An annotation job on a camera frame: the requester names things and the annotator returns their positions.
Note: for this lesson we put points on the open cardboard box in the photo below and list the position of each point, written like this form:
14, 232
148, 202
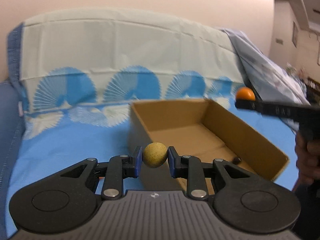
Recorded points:
204, 129

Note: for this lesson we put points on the blue sofa armrest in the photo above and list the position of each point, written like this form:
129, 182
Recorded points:
12, 128

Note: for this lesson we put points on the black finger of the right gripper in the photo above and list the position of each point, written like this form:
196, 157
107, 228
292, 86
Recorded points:
291, 111

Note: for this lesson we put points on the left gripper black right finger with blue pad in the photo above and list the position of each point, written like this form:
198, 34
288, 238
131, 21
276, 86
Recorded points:
241, 199

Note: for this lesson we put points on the person's right hand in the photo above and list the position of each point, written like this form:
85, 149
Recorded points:
307, 161

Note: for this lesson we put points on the small dark fruit in box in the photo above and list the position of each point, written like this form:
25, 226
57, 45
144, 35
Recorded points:
236, 160

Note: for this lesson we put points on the yellow-brown round fruit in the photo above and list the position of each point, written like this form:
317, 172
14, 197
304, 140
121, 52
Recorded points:
155, 155

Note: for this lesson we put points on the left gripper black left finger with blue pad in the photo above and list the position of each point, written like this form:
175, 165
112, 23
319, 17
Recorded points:
69, 198

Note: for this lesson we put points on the blue white fan-pattern sofa cover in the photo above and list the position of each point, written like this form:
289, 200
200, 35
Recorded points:
77, 73

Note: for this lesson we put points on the orange fruit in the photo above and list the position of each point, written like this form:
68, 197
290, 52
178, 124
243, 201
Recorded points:
245, 93

